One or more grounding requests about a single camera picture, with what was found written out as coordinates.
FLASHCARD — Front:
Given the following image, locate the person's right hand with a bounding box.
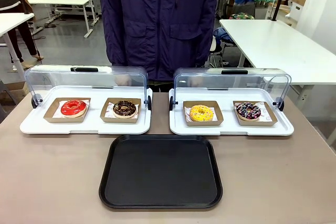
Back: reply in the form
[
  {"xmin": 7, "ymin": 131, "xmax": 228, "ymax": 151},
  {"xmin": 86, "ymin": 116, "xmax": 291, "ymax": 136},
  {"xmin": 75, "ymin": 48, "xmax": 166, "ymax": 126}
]
[{"xmin": 114, "ymin": 74, "xmax": 132, "ymax": 87}]

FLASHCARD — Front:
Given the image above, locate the yellow sprinkled donut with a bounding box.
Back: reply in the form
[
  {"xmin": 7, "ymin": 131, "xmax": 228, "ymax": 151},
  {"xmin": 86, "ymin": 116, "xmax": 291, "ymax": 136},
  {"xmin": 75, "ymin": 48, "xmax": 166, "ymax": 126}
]
[{"xmin": 189, "ymin": 104, "xmax": 215, "ymax": 122}]

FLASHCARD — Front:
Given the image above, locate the brown cardboard donut tray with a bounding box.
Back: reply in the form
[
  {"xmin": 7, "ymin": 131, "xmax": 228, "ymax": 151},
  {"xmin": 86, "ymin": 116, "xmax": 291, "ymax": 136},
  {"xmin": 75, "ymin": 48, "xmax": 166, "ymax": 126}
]
[
  {"xmin": 43, "ymin": 97, "xmax": 91, "ymax": 124},
  {"xmin": 233, "ymin": 100, "xmax": 278, "ymax": 127},
  {"xmin": 100, "ymin": 98, "xmax": 142, "ymax": 124},
  {"xmin": 183, "ymin": 100, "xmax": 224, "ymax": 127}
]

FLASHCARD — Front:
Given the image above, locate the chocolate donut with nut bits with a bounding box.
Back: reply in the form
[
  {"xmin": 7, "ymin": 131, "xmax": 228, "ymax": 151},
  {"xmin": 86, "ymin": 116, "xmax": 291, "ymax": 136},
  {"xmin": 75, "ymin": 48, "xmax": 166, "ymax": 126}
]
[{"xmin": 112, "ymin": 100, "xmax": 137, "ymax": 119}]

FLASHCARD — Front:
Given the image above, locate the dark donut with pink drizzle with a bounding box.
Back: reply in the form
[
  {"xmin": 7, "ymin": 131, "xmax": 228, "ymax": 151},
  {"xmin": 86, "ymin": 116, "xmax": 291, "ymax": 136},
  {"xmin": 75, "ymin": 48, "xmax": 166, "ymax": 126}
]
[{"xmin": 235, "ymin": 102, "xmax": 262, "ymax": 121}]

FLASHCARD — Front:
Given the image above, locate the white display tray base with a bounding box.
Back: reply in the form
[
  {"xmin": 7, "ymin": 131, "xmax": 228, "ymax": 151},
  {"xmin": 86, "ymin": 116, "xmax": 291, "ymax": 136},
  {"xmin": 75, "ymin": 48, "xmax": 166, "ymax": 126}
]
[
  {"xmin": 19, "ymin": 85, "xmax": 153, "ymax": 135},
  {"xmin": 169, "ymin": 87, "xmax": 295, "ymax": 137}
]

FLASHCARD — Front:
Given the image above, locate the red glazed donut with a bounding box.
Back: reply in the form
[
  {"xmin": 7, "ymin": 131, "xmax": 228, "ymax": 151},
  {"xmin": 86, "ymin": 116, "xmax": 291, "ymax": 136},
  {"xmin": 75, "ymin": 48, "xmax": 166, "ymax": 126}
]
[{"xmin": 60, "ymin": 99, "xmax": 87, "ymax": 119}]

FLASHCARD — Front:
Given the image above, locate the black plastic serving tray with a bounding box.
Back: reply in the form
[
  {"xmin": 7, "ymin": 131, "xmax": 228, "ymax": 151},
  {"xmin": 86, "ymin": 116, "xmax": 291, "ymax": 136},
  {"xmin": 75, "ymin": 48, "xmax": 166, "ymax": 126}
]
[{"xmin": 98, "ymin": 134, "xmax": 224, "ymax": 211}]

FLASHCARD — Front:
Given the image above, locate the clear roll-top display lid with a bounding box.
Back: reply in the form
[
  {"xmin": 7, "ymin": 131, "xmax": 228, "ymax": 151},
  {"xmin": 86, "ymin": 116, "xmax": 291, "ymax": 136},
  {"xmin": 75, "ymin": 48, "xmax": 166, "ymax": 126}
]
[
  {"xmin": 24, "ymin": 64, "xmax": 152, "ymax": 111},
  {"xmin": 169, "ymin": 67, "xmax": 292, "ymax": 112}
]

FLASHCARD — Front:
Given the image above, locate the person in navy jacket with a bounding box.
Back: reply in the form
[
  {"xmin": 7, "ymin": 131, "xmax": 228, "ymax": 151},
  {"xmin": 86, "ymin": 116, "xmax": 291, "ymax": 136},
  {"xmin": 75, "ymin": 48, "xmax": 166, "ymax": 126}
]
[{"xmin": 98, "ymin": 0, "xmax": 218, "ymax": 81}]

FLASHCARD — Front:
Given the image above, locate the large white work table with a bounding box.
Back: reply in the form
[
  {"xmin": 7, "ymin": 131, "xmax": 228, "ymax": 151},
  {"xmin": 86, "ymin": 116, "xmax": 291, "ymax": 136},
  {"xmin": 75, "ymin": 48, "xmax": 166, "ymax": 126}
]
[{"xmin": 219, "ymin": 18, "xmax": 336, "ymax": 86}]

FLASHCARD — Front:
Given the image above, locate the white desk with metal legs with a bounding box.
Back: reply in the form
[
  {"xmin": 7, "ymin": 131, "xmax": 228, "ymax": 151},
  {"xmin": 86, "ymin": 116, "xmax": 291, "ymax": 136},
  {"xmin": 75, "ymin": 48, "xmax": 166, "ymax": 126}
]
[{"xmin": 26, "ymin": 0, "xmax": 93, "ymax": 38}]

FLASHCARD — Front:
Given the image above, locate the white storage box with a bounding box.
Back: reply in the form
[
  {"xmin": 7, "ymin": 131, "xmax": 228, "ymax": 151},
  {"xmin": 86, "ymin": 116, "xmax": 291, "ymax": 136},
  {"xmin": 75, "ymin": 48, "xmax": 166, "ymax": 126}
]
[{"xmin": 288, "ymin": 0, "xmax": 305, "ymax": 20}]

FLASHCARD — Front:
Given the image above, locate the white table with round leg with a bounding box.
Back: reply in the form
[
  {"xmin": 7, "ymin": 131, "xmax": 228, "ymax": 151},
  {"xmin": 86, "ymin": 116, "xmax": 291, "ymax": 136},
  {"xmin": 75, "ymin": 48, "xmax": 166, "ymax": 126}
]
[{"xmin": 0, "ymin": 12, "xmax": 35, "ymax": 83}]

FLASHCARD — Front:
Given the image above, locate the person in dark clothes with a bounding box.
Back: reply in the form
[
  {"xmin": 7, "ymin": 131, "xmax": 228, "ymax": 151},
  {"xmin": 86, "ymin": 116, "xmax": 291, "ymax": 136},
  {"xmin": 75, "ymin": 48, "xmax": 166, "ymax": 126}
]
[{"xmin": 0, "ymin": 0, "xmax": 44, "ymax": 69}]

